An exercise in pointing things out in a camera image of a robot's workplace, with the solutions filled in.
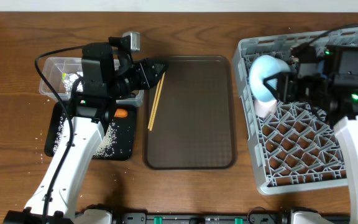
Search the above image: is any pink plastic cup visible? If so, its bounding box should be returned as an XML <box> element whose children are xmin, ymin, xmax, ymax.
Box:
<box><xmin>254</xmin><ymin>99</ymin><xmax>277</xmax><ymax>118</ymax></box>

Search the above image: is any light blue bowl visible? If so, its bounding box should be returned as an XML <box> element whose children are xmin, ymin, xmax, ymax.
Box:
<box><xmin>249</xmin><ymin>55</ymin><xmax>291</xmax><ymax>103</ymax></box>

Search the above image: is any wooden chopstick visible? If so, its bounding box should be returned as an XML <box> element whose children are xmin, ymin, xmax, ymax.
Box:
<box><xmin>149</xmin><ymin>73</ymin><xmax>165</xmax><ymax>131</ymax></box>
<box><xmin>147</xmin><ymin>80</ymin><xmax>162</xmax><ymax>130</ymax></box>

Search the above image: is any orange carrot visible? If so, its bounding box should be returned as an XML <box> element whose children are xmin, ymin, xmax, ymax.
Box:
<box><xmin>114</xmin><ymin>108</ymin><xmax>129</xmax><ymax>118</ymax></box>

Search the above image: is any foil and yellow snack wrapper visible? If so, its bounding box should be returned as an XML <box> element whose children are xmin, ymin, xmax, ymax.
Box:
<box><xmin>62</xmin><ymin>72</ymin><xmax>83</xmax><ymax>94</ymax></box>

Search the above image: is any pile of white rice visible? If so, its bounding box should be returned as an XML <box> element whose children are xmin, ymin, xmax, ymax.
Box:
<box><xmin>52</xmin><ymin>117</ymin><xmax>117</xmax><ymax>159</ymax></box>

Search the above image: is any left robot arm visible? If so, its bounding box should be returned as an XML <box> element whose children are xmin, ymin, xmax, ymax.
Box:
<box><xmin>3</xmin><ymin>37</ymin><xmax>168</xmax><ymax>223</ymax></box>

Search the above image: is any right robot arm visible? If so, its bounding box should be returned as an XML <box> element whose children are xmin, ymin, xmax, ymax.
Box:
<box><xmin>262</xmin><ymin>45</ymin><xmax>358</xmax><ymax>223</ymax></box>

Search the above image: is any grey plastic dishwasher rack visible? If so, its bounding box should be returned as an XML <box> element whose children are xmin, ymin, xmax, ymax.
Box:
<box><xmin>233</xmin><ymin>24</ymin><xmax>358</xmax><ymax>195</ymax></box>

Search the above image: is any black plastic tray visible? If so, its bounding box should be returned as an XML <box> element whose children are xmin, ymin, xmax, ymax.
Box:
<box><xmin>44</xmin><ymin>103</ymin><xmax>137</xmax><ymax>161</ymax></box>

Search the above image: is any dark brown serving tray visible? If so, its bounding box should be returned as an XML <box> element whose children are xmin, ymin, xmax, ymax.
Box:
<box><xmin>144</xmin><ymin>55</ymin><xmax>237</xmax><ymax>170</ymax></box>

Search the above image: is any clear plastic bin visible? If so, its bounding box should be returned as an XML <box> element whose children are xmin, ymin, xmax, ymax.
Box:
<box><xmin>42</xmin><ymin>57</ymin><xmax>144</xmax><ymax>107</ymax></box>

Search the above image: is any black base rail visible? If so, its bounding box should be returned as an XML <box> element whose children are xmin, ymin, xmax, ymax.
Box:
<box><xmin>73</xmin><ymin>212</ymin><xmax>351</xmax><ymax>224</ymax></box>

